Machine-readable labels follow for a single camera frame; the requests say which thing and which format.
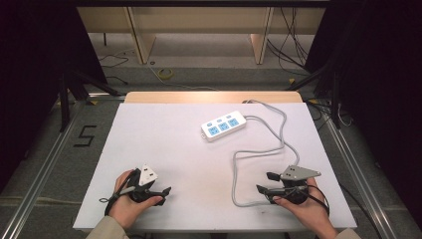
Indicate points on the beige wooden desk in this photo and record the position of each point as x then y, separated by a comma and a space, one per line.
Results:
199, 18

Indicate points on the yellow tape roll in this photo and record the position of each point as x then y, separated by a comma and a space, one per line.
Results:
165, 73

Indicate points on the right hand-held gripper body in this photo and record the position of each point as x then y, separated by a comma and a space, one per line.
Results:
298, 173

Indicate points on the person's left hand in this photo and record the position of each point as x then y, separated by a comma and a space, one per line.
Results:
124, 207

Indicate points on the white table cover board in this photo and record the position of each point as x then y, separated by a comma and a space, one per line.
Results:
172, 156

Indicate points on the silver metal floor rail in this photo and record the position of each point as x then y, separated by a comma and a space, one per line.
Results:
49, 159
358, 172

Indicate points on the person's right hand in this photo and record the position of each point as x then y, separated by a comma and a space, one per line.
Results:
310, 210

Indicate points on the black metal stand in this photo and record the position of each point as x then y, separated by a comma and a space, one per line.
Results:
71, 88
335, 96

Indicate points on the white power strip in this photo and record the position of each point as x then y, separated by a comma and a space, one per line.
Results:
223, 126

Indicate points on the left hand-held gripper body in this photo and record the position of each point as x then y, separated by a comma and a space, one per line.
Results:
146, 175

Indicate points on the black curtain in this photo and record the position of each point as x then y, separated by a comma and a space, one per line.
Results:
30, 83
381, 99

